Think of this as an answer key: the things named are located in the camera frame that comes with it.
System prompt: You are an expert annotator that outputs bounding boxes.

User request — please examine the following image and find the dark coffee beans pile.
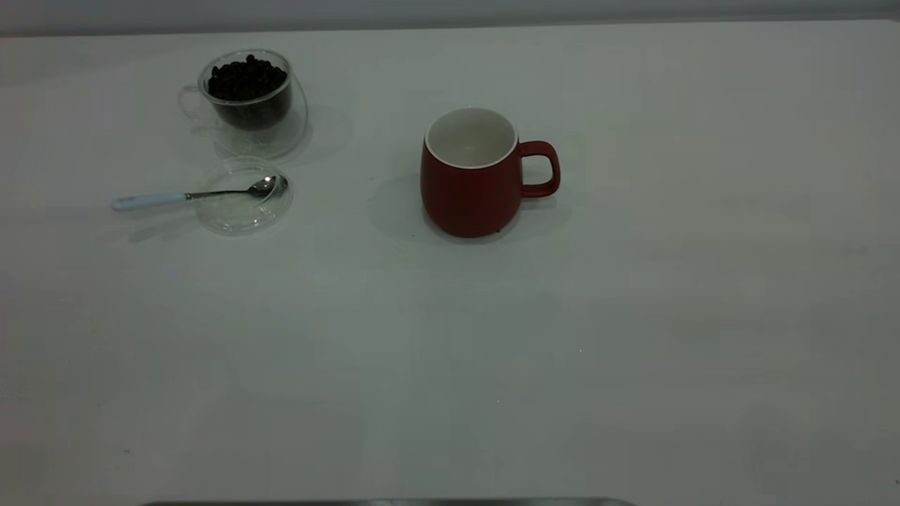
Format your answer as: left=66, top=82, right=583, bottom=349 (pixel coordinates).
left=207, top=55, right=292, bottom=131

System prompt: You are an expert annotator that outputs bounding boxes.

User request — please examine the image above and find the clear double-wall glass cup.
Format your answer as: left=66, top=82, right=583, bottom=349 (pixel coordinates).
left=178, top=48, right=309, bottom=160

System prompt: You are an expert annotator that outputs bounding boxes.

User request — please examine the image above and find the clear round glass lid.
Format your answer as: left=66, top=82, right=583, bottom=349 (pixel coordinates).
left=195, top=156, right=293, bottom=235

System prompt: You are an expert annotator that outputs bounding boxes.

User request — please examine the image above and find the red ceramic mug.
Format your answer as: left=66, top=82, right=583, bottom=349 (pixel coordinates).
left=420, top=106, right=561, bottom=238

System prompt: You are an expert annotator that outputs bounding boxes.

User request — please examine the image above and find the steel spoon pale blue handle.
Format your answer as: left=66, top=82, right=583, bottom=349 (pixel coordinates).
left=111, top=175, right=288, bottom=213

